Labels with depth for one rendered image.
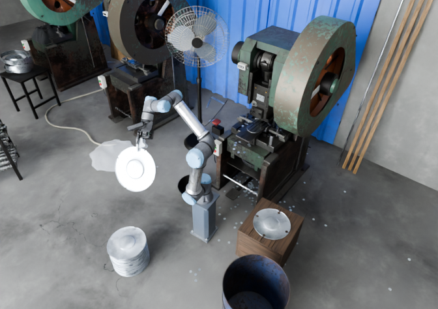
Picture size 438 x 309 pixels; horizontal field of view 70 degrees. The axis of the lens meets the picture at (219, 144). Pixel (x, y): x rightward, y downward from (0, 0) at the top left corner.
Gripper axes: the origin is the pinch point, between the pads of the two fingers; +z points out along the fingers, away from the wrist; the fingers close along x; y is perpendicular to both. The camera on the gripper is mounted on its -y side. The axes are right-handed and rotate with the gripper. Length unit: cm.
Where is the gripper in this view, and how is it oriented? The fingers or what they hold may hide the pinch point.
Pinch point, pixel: (137, 150)
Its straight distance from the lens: 207.4
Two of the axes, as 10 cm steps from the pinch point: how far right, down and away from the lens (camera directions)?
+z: -1.8, 9.8, -0.8
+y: 9.7, 1.6, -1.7
